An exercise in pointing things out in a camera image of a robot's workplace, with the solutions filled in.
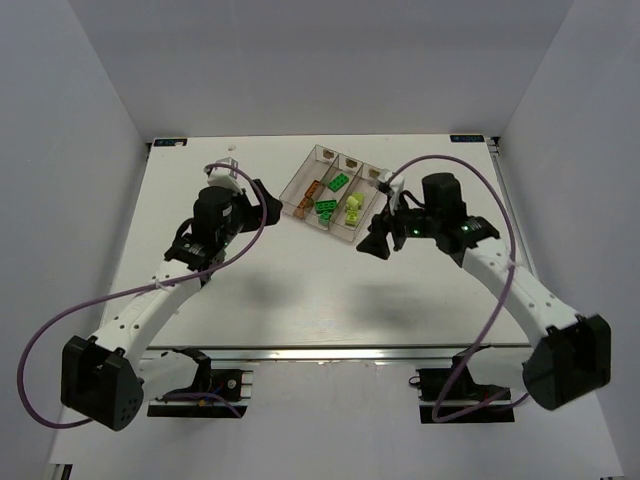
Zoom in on orange lego brick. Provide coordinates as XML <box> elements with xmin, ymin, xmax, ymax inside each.
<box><xmin>293</xmin><ymin>197</ymin><xmax>314</xmax><ymax>220</ymax></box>

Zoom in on small lime lego brick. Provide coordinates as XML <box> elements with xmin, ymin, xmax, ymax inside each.
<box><xmin>344</xmin><ymin>211</ymin><xmax>358</xmax><ymax>226</ymax></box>

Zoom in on lime sloped lego brick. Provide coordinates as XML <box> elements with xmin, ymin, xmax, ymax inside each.
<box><xmin>345</xmin><ymin>192</ymin><xmax>364</xmax><ymax>212</ymax></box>

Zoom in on small green lego cube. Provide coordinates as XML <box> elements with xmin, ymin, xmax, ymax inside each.
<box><xmin>318</xmin><ymin>211</ymin><xmax>332</xmax><ymax>225</ymax></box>

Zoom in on green two-by-three lego brick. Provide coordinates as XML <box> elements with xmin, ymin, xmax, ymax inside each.
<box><xmin>314</xmin><ymin>199</ymin><xmax>338</xmax><ymax>214</ymax></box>

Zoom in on green lego plate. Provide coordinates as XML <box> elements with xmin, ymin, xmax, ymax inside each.
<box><xmin>327</xmin><ymin>173</ymin><xmax>350</xmax><ymax>193</ymax></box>

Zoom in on brown lego plate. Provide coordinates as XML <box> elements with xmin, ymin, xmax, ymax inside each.
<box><xmin>304</xmin><ymin>180</ymin><xmax>321</xmax><ymax>197</ymax></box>

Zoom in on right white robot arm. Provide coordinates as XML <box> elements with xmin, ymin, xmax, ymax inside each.
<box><xmin>356</xmin><ymin>172</ymin><xmax>612</xmax><ymax>411</ymax></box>

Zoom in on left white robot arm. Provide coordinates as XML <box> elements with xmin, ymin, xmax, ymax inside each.
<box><xmin>61</xmin><ymin>177</ymin><xmax>282</xmax><ymax>431</ymax></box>

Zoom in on clear left bin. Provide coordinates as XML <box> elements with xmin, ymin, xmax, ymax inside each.
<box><xmin>279</xmin><ymin>144</ymin><xmax>339</xmax><ymax>221</ymax></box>

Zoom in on clear right bin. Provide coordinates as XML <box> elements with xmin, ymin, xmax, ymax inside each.
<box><xmin>328</xmin><ymin>162</ymin><xmax>382</xmax><ymax>242</ymax></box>

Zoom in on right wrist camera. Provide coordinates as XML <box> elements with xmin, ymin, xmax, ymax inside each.
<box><xmin>374</xmin><ymin>170</ymin><xmax>405</xmax><ymax>214</ymax></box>

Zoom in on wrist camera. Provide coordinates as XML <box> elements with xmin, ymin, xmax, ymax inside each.
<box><xmin>374</xmin><ymin>170</ymin><xmax>405</xmax><ymax>214</ymax></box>
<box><xmin>204</xmin><ymin>157</ymin><xmax>243</xmax><ymax>193</ymax></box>

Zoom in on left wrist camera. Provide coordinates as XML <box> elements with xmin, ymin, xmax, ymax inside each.
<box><xmin>204</xmin><ymin>157</ymin><xmax>243</xmax><ymax>193</ymax></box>

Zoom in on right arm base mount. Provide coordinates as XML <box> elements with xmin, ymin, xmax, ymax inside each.
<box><xmin>408</xmin><ymin>352</ymin><xmax>515</xmax><ymax>425</ymax></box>

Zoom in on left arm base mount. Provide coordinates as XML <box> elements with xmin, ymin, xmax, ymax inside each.
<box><xmin>139</xmin><ymin>348</ymin><xmax>254</xmax><ymax>419</ymax></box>

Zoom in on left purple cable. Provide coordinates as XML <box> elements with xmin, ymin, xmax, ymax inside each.
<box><xmin>17</xmin><ymin>163</ymin><xmax>271</xmax><ymax>430</ymax></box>

